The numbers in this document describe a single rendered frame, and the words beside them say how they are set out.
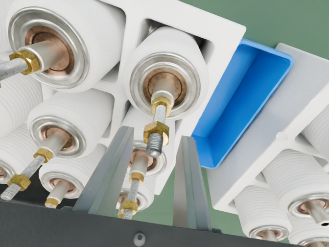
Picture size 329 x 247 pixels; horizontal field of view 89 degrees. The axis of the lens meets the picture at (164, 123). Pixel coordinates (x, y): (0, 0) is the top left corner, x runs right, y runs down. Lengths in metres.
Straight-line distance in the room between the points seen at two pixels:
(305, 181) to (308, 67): 0.18
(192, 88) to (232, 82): 0.29
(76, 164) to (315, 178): 0.40
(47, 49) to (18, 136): 0.23
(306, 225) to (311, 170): 0.17
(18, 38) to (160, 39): 0.13
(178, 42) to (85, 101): 0.16
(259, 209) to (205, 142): 0.22
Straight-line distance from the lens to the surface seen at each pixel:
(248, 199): 0.45
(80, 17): 0.20
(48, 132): 0.28
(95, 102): 0.28
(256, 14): 0.45
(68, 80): 0.21
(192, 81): 0.18
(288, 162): 0.39
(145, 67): 0.18
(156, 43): 0.18
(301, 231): 0.52
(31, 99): 0.34
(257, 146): 0.39
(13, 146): 0.39
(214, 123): 0.52
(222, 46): 0.25
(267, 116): 0.39
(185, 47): 0.17
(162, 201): 0.85
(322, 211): 0.39
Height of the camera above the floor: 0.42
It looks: 54 degrees down
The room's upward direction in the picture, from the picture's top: 173 degrees counter-clockwise
